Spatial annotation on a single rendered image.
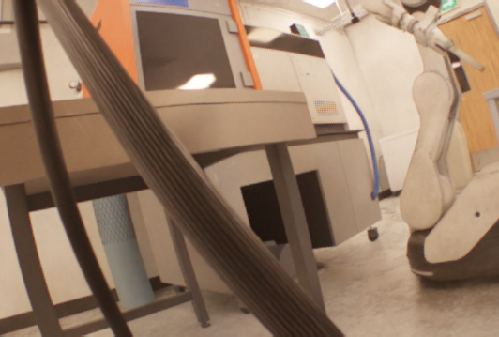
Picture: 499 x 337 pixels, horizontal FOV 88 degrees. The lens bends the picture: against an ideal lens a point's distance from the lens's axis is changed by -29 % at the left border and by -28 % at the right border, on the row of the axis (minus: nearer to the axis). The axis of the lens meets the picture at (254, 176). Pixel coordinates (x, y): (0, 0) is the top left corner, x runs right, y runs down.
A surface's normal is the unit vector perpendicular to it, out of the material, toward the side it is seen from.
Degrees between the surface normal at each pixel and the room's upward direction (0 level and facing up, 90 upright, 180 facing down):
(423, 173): 90
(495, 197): 90
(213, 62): 90
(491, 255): 90
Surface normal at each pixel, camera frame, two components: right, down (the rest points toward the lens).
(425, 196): -0.73, 0.15
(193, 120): 0.63, -0.21
